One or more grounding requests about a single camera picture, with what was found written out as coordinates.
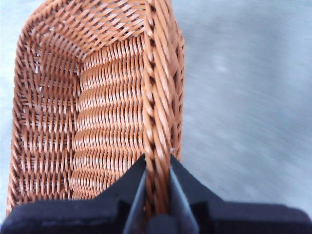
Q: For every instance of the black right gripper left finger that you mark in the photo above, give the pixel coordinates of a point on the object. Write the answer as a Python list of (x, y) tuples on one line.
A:
[(85, 217)]

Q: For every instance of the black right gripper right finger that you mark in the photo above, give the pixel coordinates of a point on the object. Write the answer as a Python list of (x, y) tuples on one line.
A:
[(219, 219)]

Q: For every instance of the brown wicker basket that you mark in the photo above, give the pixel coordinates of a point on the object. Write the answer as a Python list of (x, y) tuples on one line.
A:
[(104, 97)]

